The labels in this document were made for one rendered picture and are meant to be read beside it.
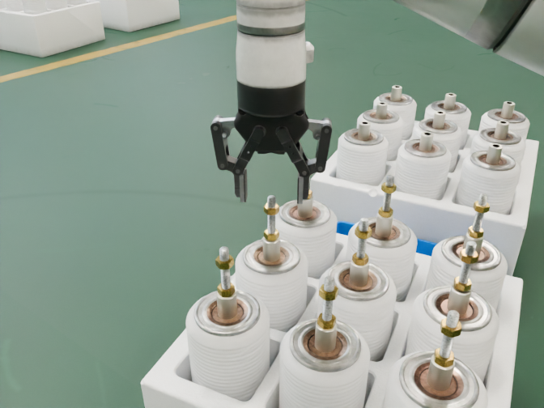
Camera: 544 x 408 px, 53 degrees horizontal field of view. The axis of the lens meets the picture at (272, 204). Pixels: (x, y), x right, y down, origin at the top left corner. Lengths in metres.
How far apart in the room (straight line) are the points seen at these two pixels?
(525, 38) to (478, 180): 0.81
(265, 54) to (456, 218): 0.56
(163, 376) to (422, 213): 0.56
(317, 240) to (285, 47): 0.32
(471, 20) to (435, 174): 0.83
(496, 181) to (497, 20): 0.81
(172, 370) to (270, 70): 0.36
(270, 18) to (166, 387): 0.42
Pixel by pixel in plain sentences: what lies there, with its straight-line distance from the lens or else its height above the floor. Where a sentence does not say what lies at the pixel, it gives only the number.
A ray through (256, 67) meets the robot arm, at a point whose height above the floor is 0.51.
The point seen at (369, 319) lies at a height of 0.23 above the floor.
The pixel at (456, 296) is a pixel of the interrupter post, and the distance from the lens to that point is 0.64.
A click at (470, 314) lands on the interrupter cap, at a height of 0.25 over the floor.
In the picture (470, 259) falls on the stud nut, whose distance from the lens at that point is 0.62.
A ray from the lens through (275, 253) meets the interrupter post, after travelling 0.70.
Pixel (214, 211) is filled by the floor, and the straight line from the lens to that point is 1.29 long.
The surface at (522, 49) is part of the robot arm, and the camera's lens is 0.20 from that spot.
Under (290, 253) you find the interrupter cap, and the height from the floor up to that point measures 0.25.
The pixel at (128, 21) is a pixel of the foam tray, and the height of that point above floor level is 0.06.
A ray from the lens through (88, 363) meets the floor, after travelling 0.96.
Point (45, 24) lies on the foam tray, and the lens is 2.71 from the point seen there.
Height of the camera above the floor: 0.67
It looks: 31 degrees down
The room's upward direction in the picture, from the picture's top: straight up
